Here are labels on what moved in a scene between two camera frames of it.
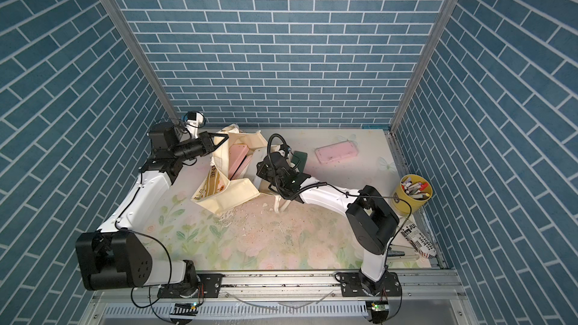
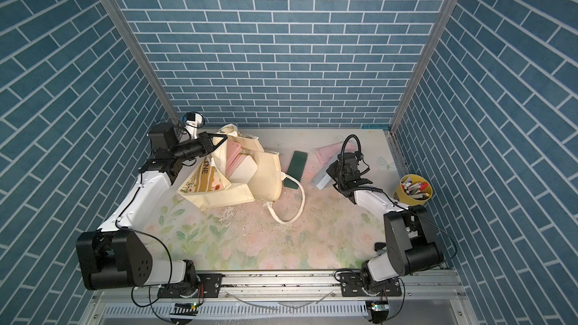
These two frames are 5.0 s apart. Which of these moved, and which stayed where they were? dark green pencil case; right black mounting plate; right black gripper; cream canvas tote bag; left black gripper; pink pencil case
Moved: right black gripper; cream canvas tote bag
Stayed: dark green pencil case; left black gripper; pink pencil case; right black mounting plate
